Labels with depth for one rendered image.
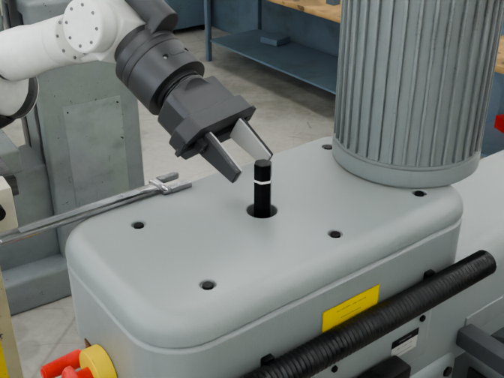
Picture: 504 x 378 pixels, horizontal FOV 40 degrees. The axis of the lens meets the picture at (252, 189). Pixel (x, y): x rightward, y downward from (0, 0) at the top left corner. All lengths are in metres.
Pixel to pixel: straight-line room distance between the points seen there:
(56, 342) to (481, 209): 2.79
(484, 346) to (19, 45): 0.78
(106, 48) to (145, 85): 0.08
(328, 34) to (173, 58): 6.21
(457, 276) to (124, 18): 0.51
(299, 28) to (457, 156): 6.48
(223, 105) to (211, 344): 0.29
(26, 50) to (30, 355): 2.73
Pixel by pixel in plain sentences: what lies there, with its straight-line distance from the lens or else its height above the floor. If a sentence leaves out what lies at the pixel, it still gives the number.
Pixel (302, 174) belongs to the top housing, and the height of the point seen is 1.89.
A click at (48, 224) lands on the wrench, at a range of 0.83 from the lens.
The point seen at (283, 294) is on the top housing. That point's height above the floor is 1.87.
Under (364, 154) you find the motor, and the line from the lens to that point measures 0.90.
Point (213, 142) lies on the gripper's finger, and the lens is 0.80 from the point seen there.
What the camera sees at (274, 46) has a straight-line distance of 7.12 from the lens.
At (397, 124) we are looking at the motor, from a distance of 0.87.
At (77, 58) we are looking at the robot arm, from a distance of 0.97.
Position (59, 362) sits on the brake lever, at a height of 1.71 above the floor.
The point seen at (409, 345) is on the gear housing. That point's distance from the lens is 0.98.
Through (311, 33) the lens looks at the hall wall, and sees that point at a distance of 7.21.
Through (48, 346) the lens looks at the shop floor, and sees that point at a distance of 3.63.
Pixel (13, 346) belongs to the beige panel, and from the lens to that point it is 3.01.
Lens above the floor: 2.31
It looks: 29 degrees down
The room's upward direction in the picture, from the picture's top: straight up
